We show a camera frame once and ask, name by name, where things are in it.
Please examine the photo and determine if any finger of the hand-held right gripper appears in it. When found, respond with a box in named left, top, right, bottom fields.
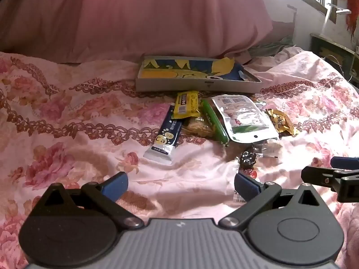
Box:
left=330, top=157, right=359, bottom=171
left=301, top=166, right=359, bottom=202

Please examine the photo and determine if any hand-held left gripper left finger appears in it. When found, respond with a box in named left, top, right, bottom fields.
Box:
left=34, top=171, right=145, bottom=229

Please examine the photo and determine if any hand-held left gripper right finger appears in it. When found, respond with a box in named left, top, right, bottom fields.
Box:
left=218, top=172, right=327, bottom=229

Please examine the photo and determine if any clear packet of dark fruit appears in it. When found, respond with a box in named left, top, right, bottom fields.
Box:
left=238, top=143, right=278, bottom=171

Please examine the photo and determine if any gold candy wrapper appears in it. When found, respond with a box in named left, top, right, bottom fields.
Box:
left=265, top=109, right=299, bottom=136

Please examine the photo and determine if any foil snack pouch with hole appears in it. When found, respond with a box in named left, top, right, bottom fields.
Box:
left=211, top=95, right=279, bottom=143

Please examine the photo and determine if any green sausage stick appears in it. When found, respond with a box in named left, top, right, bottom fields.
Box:
left=201, top=99, right=230, bottom=147

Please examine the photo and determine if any dark blue white snack packet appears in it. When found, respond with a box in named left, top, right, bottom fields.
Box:
left=143, top=104, right=184, bottom=165

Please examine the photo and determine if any grey shallow box yellow-blue print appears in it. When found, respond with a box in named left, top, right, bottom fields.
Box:
left=135, top=55, right=263, bottom=93

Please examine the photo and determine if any clear rice cracker packet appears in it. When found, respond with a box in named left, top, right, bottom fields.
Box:
left=181, top=115, right=218, bottom=139

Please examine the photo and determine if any pink floral bedsheet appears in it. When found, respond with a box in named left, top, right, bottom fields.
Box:
left=0, top=46, right=359, bottom=269

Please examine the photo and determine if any yellow snack packet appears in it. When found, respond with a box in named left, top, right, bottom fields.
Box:
left=171, top=90, right=201, bottom=119

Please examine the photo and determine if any dark painted cabinet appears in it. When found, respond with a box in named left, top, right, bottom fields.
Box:
left=310, top=33, right=359, bottom=82

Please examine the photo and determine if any grey-green pillow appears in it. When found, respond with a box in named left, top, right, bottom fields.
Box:
left=247, top=35, right=295, bottom=59

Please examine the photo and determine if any red hanging decoration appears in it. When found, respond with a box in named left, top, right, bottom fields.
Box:
left=346, top=0, right=359, bottom=38

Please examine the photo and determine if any pink duvet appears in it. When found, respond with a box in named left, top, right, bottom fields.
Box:
left=0, top=0, right=274, bottom=63

